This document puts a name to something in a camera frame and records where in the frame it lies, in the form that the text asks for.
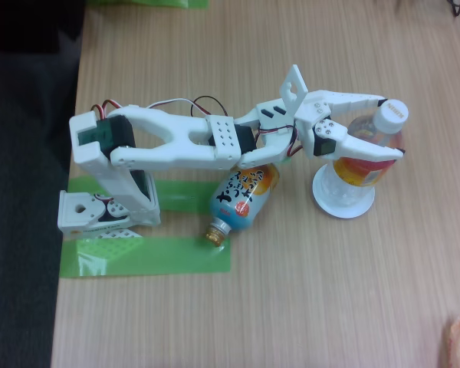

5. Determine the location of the long green tape strip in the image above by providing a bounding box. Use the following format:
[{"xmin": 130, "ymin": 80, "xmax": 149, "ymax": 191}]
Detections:
[{"xmin": 60, "ymin": 236, "xmax": 232, "ymax": 280}]

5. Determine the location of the person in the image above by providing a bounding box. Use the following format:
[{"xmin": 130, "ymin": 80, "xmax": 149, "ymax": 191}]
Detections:
[{"xmin": 0, "ymin": 0, "xmax": 86, "ymax": 51}]

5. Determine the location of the green plastic sheet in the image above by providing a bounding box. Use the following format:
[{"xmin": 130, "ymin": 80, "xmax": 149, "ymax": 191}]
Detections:
[{"xmin": 84, "ymin": 0, "xmax": 209, "ymax": 11}]

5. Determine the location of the clear plastic bottle orange label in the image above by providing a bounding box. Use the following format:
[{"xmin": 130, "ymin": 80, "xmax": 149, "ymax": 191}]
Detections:
[{"xmin": 317, "ymin": 98, "xmax": 410, "ymax": 208}]

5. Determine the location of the blue orange aluminium bottle can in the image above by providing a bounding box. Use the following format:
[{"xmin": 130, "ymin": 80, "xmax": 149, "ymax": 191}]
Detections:
[{"xmin": 203, "ymin": 163, "xmax": 281, "ymax": 246}]

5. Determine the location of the white round plate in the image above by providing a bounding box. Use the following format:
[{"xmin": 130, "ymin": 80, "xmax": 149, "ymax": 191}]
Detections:
[{"xmin": 311, "ymin": 164, "xmax": 376, "ymax": 219}]

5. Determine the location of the white empty camera mount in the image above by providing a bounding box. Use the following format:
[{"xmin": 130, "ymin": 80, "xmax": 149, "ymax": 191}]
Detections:
[{"xmin": 278, "ymin": 64, "xmax": 309, "ymax": 113}]

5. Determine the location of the short green tape strip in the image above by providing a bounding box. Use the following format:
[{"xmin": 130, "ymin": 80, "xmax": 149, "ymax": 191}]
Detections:
[{"xmin": 67, "ymin": 176, "xmax": 225, "ymax": 214}]

